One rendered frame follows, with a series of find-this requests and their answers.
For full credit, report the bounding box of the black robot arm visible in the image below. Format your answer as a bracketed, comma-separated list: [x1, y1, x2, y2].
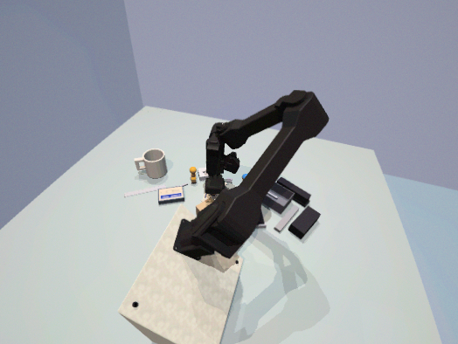
[173, 90, 329, 260]

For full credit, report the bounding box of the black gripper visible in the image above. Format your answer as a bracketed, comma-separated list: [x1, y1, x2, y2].
[205, 156, 226, 194]

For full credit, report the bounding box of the blue stamp pad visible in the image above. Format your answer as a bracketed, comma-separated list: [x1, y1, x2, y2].
[158, 186, 184, 205]

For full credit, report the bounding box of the white mug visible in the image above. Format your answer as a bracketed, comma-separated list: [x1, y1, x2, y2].
[135, 148, 168, 179]

